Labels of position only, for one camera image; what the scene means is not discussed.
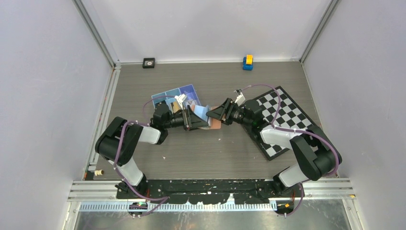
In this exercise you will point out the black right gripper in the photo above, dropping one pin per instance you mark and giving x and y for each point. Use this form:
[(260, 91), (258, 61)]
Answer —
[(223, 112)]

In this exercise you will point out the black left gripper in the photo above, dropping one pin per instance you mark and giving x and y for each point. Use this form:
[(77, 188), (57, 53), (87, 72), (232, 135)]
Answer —
[(190, 120)]

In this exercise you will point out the orange leather card holder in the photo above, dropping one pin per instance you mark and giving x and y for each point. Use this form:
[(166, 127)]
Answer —
[(201, 111)]

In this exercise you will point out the yellow VIP card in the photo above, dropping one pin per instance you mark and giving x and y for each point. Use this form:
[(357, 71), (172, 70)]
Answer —
[(174, 106)]

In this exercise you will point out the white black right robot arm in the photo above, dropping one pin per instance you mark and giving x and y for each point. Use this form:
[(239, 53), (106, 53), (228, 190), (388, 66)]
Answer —
[(315, 155)]

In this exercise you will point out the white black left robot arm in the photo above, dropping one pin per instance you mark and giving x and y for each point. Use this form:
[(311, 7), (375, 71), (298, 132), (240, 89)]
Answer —
[(119, 140)]

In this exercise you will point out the blue yellow toy block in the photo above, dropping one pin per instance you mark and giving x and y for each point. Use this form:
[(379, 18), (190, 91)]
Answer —
[(248, 63)]

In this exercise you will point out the black white chessboard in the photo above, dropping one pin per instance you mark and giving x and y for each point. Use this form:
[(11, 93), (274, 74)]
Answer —
[(290, 115)]

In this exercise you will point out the small black square box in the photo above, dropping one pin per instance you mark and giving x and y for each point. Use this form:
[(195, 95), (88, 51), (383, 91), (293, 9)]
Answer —
[(148, 63)]

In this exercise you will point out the small beige peg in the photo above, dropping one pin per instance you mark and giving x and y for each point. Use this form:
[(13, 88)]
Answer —
[(98, 172)]

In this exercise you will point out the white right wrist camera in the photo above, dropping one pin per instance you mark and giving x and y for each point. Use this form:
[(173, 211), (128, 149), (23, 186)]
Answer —
[(240, 99)]

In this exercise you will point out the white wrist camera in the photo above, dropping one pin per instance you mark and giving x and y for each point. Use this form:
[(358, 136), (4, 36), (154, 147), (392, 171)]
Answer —
[(240, 99), (180, 99)]

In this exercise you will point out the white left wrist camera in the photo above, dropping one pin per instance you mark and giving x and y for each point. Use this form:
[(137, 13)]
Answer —
[(180, 99)]

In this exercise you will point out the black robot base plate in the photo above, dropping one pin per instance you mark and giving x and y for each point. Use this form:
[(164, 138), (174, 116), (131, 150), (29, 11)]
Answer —
[(209, 191)]

